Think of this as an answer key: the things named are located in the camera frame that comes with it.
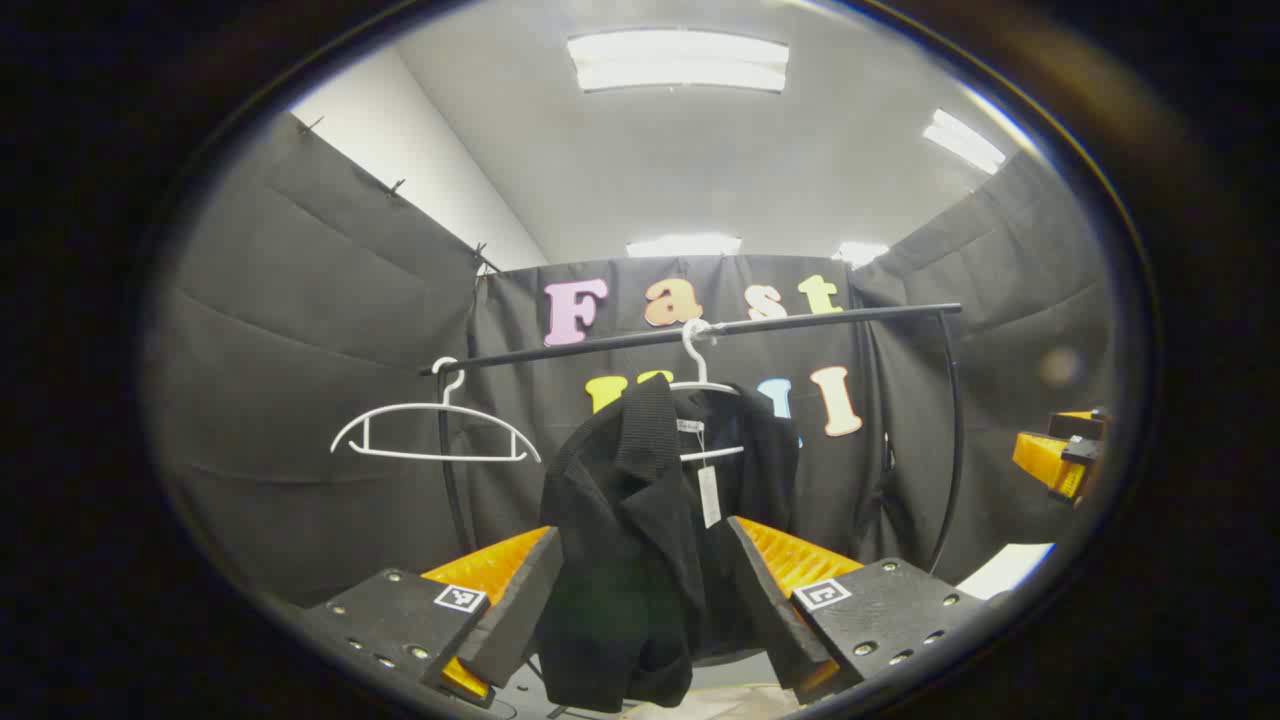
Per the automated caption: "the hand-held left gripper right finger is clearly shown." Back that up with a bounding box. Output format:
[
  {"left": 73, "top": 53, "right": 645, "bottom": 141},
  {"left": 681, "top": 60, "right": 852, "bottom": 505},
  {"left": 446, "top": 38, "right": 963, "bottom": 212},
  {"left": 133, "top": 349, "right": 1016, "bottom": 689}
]
[{"left": 725, "top": 515, "right": 991, "bottom": 706}]

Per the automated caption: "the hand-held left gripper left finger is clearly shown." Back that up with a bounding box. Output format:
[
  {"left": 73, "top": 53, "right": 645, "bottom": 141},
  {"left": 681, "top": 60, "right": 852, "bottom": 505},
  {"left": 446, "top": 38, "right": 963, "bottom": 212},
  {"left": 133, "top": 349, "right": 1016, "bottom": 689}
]
[{"left": 300, "top": 527, "right": 564, "bottom": 707}]

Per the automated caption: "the black knit jacket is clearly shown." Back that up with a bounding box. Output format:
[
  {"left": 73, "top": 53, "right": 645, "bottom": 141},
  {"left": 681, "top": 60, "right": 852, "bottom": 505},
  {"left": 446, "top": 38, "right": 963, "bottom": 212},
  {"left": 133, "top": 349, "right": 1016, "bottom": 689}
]
[{"left": 538, "top": 375, "right": 801, "bottom": 713}]

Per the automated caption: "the empty white clothes hanger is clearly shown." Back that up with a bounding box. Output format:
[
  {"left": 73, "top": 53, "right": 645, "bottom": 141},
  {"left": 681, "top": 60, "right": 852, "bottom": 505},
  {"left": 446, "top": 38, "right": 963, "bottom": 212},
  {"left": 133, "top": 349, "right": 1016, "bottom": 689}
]
[{"left": 330, "top": 357, "right": 542, "bottom": 464}]

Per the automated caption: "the black metal clothes rack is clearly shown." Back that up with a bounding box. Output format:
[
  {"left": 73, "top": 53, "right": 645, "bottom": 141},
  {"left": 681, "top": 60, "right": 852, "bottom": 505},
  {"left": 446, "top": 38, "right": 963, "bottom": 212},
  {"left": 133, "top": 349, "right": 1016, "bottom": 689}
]
[{"left": 418, "top": 303, "right": 963, "bottom": 576}]

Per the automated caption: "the black backdrop cloth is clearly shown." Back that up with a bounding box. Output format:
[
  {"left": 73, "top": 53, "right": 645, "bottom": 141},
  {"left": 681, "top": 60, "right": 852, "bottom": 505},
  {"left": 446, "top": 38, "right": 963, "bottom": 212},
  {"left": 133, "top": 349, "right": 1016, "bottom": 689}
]
[{"left": 145, "top": 110, "right": 1116, "bottom": 611}]

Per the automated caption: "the large ceiling light panel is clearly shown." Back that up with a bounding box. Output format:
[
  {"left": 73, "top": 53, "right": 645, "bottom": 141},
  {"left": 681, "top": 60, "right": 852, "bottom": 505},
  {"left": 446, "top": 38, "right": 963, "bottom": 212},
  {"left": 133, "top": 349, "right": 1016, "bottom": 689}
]
[{"left": 567, "top": 30, "right": 790, "bottom": 94}]

